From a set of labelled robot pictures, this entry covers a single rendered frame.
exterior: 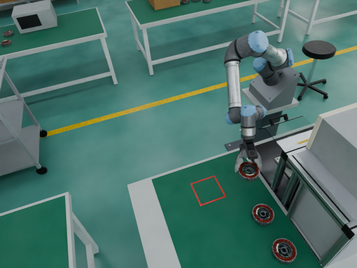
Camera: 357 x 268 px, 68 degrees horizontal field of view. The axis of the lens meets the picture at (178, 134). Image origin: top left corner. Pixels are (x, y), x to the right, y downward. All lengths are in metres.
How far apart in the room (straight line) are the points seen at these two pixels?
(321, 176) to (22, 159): 2.59
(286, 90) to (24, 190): 2.51
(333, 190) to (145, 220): 0.93
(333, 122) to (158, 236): 0.99
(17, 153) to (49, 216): 1.47
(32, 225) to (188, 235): 0.87
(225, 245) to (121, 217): 1.22
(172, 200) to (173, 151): 1.26
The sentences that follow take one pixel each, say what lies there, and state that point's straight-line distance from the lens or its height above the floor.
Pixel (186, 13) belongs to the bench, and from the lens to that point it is 3.70.
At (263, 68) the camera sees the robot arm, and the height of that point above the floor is 1.07.
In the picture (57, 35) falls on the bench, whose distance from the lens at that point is 3.69.
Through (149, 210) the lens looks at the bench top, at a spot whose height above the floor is 0.75.
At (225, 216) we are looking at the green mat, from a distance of 1.53.
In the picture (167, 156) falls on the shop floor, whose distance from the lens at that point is 2.75.
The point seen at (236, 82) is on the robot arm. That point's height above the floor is 1.21.
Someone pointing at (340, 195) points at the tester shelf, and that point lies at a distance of 1.28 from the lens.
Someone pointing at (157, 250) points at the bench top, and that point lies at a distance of 1.47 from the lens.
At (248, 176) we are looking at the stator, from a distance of 1.43.
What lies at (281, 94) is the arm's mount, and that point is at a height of 0.87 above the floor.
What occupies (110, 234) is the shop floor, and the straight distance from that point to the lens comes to 2.41.
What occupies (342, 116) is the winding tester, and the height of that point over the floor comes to 1.32.
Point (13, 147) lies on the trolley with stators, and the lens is 3.22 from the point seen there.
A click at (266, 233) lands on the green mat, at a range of 1.52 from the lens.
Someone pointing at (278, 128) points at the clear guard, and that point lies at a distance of 1.52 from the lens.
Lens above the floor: 2.11
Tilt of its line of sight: 46 degrees down
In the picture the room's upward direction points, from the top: 6 degrees counter-clockwise
